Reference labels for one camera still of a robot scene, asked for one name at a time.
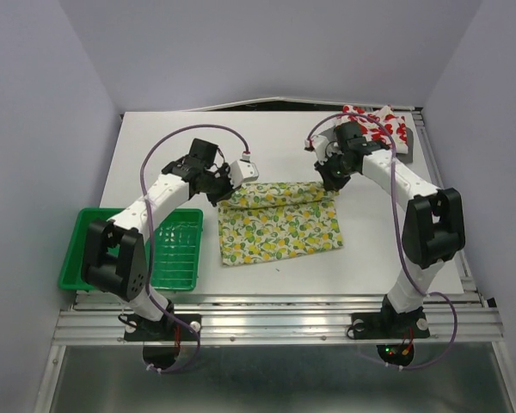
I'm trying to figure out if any lemon print skirt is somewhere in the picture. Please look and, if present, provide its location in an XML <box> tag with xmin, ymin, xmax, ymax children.
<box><xmin>218</xmin><ymin>182</ymin><xmax>343</xmax><ymax>267</ymax></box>

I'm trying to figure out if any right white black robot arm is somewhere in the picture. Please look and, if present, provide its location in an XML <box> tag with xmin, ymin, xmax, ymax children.
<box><xmin>304</xmin><ymin>121</ymin><xmax>465</xmax><ymax>340</ymax></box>

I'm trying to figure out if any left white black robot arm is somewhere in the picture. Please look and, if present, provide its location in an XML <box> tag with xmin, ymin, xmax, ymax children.
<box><xmin>81</xmin><ymin>139</ymin><xmax>258</xmax><ymax>339</ymax></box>

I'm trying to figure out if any red poppy print skirt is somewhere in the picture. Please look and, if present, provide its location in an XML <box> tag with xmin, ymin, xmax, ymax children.
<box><xmin>341</xmin><ymin>105</ymin><xmax>409</xmax><ymax>154</ymax></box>

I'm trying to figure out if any green plastic tray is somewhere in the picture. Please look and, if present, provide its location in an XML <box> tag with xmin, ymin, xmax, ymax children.
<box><xmin>58</xmin><ymin>208</ymin><xmax>203</xmax><ymax>292</ymax></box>

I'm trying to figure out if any grey folded skirt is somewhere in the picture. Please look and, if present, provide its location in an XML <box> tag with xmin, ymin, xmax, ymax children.
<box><xmin>396</xmin><ymin>127</ymin><xmax>415</xmax><ymax>164</ymax></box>

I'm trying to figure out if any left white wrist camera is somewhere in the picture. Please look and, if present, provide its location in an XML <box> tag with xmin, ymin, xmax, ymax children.
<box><xmin>229</xmin><ymin>160</ymin><xmax>260</xmax><ymax>188</ymax></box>

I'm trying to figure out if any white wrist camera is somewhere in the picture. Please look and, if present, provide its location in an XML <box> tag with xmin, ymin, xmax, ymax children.
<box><xmin>229</xmin><ymin>160</ymin><xmax>260</xmax><ymax>188</ymax></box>
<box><xmin>304</xmin><ymin>134</ymin><xmax>340</xmax><ymax>164</ymax></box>

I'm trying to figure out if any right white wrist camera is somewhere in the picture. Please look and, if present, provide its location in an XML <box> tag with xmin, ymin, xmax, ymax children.
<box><xmin>304</xmin><ymin>134</ymin><xmax>340</xmax><ymax>164</ymax></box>

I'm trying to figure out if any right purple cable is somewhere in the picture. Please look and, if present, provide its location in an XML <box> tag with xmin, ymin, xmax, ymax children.
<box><xmin>304</xmin><ymin>112</ymin><xmax>459</xmax><ymax>372</ymax></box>

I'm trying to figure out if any right side aluminium rail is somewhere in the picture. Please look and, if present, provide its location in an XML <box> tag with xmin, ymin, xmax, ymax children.
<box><xmin>406</xmin><ymin>107</ymin><xmax>500</xmax><ymax>309</ymax></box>

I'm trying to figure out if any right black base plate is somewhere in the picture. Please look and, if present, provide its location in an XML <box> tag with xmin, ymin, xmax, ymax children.
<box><xmin>346</xmin><ymin>311</ymin><xmax>430</xmax><ymax>342</ymax></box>

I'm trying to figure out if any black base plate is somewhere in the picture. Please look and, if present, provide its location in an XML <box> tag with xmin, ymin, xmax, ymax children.
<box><xmin>118</xmin><ymin>314</ymin><xmax>201</xmax><ymax>342</ymax></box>
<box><xmin>346</xmin><ymin>311</ymin><xmax>430</xmax><ymax>342</ymax></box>

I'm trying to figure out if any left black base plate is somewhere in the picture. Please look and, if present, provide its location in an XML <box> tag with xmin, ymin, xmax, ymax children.
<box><xmin>118</xmin><ymin>314</ymin><xmax>201</xmax><ymax>342</ymax></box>

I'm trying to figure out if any aluminium front rail frame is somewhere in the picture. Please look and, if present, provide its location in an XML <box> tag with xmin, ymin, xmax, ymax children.
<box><xmin>34</xmin><ymin>287</ymin><xmax>516</xmax><ymax>412</ymax></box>

